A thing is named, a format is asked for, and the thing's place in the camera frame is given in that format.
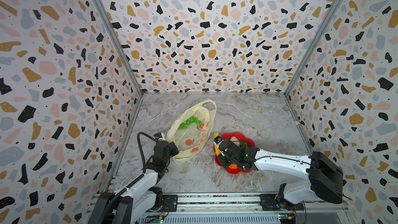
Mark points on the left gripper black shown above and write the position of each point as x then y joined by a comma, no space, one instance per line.
170,145

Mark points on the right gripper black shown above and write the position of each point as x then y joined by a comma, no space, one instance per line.
221,159

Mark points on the orange fruit toy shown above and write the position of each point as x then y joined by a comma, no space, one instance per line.
233,167

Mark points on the red flower-shaped plate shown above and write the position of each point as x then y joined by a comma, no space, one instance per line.
244,141

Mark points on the cream plastic bag orange print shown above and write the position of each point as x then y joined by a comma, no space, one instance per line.
192,140

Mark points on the green grapes bunch toy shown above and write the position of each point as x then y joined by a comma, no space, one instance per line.
193,120

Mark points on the beige bun toy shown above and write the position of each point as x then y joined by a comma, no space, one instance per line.
237,143

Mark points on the yellow banana toy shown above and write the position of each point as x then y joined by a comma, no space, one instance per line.
217,152

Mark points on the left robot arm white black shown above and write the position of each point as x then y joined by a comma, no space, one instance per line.
128,204

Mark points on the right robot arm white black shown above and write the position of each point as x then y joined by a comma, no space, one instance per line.
320,178

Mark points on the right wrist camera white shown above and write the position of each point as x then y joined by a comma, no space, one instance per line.
218,140

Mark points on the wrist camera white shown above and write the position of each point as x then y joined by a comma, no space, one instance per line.
218,140
159,136

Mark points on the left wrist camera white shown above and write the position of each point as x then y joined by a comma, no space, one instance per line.
159,136

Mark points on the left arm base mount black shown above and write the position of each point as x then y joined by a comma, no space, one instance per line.
164,203

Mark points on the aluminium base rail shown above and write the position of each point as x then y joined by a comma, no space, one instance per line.
244,208

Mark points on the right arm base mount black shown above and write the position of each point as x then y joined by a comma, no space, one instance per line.
270,202

